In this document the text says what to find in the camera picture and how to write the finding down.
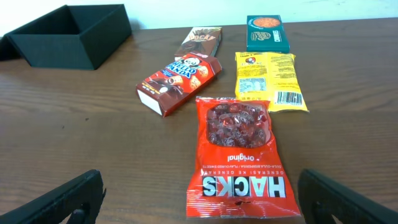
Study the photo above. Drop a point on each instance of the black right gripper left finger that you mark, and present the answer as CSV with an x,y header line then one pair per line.
x,y
78,200

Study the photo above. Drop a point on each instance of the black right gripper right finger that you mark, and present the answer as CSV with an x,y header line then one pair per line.
x,y
323,200

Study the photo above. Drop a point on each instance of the red Hacks candy bag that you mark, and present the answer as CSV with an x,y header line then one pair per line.
x,y
238,171

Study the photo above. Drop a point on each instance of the yellow snack packet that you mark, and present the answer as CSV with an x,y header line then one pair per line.
x,y
269,76

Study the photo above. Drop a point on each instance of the red Hello Panda box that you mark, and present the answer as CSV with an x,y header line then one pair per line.
x,y
167,89

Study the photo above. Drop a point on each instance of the black storage box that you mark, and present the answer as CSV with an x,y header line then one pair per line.
x,y
71,37

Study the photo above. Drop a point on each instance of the teal coconut cookies box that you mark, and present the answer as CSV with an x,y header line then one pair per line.
x,y
266,34

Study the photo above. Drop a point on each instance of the brown Pocky chocolate box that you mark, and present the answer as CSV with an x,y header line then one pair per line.
x,y
204,40

